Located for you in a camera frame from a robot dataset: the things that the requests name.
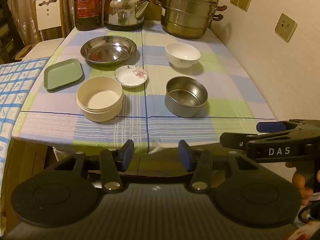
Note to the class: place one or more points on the person's right hand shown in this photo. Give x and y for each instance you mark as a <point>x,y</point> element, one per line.
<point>298,180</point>

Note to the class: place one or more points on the small floral saucer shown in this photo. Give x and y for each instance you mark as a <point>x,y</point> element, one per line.
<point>128,77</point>

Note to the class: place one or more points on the stainless steel kettle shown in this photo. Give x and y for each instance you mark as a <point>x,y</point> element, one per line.
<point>122,10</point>

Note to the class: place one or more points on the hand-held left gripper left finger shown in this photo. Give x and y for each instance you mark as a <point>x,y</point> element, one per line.
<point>128,155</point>

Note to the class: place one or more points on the blue white checked cloth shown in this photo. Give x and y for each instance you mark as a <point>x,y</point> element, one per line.
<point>15,92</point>

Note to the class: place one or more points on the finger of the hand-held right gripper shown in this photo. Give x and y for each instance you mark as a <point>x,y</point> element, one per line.
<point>232,140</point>
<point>270,126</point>

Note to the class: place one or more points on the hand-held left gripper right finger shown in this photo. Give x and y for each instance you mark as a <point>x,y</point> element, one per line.
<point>184,156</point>

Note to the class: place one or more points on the stainless steel bowl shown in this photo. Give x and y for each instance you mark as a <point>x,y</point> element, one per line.
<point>186,100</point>

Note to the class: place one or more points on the beige patterned curtain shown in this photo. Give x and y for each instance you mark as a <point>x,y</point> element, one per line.
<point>22,2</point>

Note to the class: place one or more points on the red white object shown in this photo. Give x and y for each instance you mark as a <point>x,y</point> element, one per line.
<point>307,231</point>

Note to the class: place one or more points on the large stainless steel plate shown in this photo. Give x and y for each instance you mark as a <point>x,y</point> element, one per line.
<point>107,50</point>

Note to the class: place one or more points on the plaid tablecloth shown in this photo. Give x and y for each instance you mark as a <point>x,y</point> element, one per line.
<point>150,127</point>

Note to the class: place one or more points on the white ceramic bowl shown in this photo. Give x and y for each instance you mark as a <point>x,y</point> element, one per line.
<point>182,53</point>

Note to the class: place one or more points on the white wooden chair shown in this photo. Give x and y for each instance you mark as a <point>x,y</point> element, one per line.
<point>48,15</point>

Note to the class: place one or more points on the stainless steel steamer pot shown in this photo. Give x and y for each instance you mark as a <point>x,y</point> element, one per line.
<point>187,12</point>

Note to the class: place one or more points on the cooking oil bottle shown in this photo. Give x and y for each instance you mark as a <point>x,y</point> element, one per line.
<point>87,7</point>

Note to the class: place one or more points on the green square plate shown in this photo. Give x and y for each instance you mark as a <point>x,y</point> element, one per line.
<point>63,73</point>

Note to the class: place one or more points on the cream plastic bowl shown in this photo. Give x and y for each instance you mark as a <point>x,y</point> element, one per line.
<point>100,100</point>

